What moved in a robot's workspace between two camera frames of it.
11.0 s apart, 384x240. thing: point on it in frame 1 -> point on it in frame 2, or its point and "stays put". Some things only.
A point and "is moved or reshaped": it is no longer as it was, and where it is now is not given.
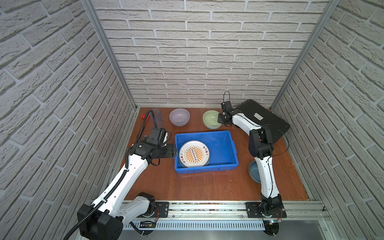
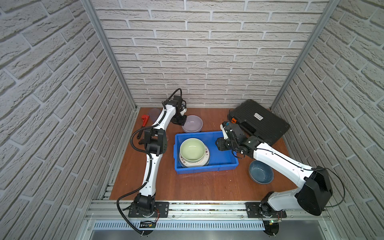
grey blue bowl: x=254 y=172 stays put
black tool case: x=263 y=116 stays put
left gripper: x=173 y=150 -> x=179 y=119
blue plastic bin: x=223 y=155 stays put
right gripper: x=220 y=118 -> x=220 y=145
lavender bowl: x=179 y=117 is moved or reshaped
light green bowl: x=210 y=119 -> x=192 y=150
